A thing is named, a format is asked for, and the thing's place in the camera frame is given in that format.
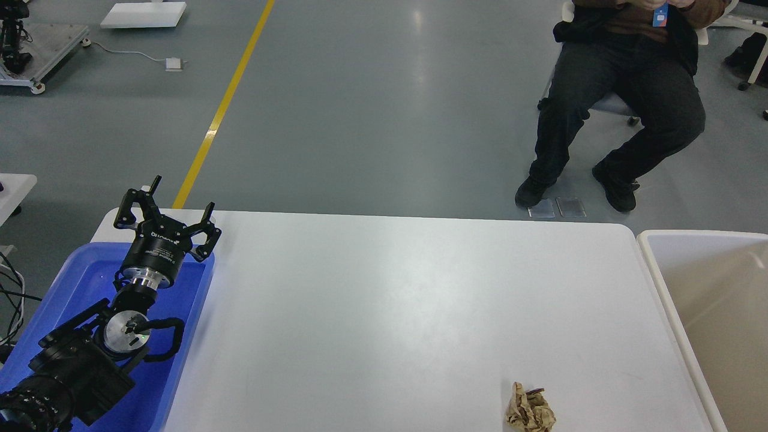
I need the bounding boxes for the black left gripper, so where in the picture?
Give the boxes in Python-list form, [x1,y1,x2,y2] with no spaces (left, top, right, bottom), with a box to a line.
[113,175,222,289]

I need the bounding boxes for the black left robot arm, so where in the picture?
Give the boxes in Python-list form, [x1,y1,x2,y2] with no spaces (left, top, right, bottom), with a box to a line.
[2,176,221,431]

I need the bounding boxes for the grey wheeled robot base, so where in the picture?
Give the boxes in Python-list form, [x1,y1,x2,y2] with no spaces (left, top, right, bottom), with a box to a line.
[1,1,91,95]

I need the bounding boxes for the blue plastic bin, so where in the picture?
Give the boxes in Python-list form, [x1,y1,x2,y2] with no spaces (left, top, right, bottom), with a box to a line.
[0,241,216,432]

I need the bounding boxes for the white side table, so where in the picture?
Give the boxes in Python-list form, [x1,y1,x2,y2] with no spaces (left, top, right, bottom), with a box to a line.
[1,173,38,225]

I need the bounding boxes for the white flat board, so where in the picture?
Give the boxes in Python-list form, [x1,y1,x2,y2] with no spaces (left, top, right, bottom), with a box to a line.
[100,2,187,28]

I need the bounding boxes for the left metal floor plate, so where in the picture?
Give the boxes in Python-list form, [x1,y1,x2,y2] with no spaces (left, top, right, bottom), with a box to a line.
[527,199,556,219]

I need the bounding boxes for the metal floor plate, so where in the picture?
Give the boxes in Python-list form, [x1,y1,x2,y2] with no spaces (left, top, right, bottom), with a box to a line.
[527,199,556,219]
[556,197,587,218]

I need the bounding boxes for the right metal floor plate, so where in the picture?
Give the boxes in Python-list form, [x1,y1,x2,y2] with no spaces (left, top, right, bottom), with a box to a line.
[556,197,587,218]

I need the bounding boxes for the crumpled brown paper ball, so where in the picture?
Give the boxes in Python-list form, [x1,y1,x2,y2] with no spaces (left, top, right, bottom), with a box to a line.
[505,381,557,431]

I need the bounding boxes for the seated person in black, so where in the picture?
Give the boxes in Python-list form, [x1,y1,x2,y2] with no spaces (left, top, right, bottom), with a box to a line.
[515,1,728,213]

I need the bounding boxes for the blue id badge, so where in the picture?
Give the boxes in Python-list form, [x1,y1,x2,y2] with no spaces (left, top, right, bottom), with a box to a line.
[652,2,669,28]

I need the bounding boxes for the beige plastic bin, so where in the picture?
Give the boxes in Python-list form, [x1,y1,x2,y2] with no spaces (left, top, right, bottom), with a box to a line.
[637,230,767,431]

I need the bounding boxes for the white power adapter with cable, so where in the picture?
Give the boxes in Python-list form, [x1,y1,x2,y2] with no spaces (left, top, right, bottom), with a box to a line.
[80,38,187,72]

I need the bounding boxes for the black cables at left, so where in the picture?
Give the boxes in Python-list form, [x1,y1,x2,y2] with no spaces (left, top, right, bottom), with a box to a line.
[0,249,44,349]

